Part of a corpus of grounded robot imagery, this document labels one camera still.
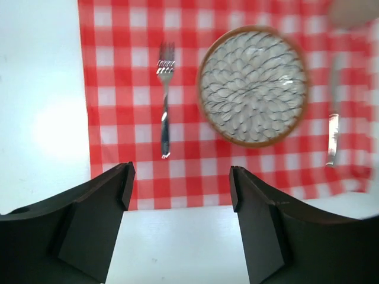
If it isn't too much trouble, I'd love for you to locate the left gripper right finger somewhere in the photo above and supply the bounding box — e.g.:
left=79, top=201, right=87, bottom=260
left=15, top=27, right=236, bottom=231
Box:
left=229, top=166, right=378, bottom=283

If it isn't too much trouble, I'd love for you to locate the red white checkered cloth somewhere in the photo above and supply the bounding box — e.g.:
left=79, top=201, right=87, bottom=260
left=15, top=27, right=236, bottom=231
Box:
left=78, top=0, right=377, bottom=210

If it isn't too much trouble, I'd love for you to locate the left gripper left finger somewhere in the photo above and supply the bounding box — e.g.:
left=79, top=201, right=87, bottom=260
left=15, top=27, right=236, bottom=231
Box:
left=1, top=163, right=135, bottom=283

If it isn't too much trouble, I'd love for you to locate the beige cup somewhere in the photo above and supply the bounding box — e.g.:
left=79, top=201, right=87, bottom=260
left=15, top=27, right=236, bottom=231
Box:
left=327, top=0, right=378, bottom=29

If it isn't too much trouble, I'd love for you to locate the silver table knife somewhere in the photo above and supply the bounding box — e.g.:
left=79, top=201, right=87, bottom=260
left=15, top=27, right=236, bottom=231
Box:
left=326, top=53, right=340, bottom=167

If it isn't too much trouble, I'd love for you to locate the floral patterned plate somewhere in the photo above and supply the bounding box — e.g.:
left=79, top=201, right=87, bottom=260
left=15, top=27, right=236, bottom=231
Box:
left=196, top=25, right=310, bottom=148

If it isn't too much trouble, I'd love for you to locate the silver fork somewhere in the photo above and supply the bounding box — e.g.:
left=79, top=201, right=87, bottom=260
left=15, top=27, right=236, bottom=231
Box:
left=156, top=42, right=175, bottom=159

